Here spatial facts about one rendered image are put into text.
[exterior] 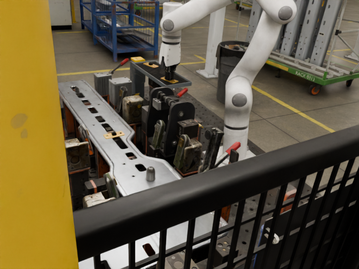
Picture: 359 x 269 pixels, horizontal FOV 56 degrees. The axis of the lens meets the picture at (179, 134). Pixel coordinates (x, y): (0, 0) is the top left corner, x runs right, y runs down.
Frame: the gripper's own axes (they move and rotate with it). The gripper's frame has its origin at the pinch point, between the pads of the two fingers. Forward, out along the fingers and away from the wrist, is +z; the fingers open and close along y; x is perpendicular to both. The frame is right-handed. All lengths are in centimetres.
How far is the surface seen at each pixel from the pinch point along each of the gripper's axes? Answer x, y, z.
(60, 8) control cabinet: -583, -305, 72
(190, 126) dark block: 31.3, 22.5, 6.9
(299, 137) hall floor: -2, -220, 119
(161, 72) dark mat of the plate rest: -9.9, -4.8, 2.5
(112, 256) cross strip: 50, 76, 19
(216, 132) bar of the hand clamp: 50, 34, -2
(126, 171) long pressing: 24, 48, 19
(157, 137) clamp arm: 19.3, 27.7, 14.9
